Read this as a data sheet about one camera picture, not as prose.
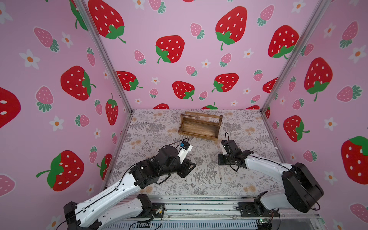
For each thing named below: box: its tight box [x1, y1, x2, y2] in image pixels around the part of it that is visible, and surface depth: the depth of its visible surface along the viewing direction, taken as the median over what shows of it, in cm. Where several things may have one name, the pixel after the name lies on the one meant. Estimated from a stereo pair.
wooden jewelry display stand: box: [178, 111, 223, 142], surface depth 110 cm
